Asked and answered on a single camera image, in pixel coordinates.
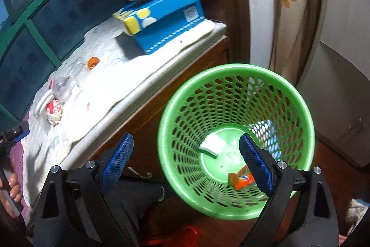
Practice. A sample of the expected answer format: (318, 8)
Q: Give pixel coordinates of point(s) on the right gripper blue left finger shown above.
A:
(72, 210)

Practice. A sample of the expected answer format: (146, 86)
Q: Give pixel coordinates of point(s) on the clear plastic dome lid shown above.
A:
(63, 87)

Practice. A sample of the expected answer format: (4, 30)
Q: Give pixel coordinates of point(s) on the blue tissue box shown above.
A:
(157, 22)

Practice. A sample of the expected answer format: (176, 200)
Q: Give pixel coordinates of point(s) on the green plastic trash basket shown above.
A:
(231, 100)

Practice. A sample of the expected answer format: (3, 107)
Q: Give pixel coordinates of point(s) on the red object on floor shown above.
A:
(187, 236)

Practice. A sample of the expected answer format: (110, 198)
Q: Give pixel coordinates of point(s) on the orange snack wrapper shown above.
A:
(241, 179)

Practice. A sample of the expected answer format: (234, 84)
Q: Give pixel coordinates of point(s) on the person's left hand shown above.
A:
(15, 193)

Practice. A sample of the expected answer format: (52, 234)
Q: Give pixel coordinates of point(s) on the red white wrapper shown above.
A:
(54, 112)

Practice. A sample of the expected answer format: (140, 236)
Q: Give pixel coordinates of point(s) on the white paper scrap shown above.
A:
(213, 145)

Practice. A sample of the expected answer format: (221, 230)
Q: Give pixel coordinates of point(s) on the white quilted bed mat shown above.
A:
(102, 99)

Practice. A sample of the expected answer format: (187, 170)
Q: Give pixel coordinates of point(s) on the green window frame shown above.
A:
(35, 42)

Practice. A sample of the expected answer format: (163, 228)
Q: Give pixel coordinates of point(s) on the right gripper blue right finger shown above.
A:
(314, 222)

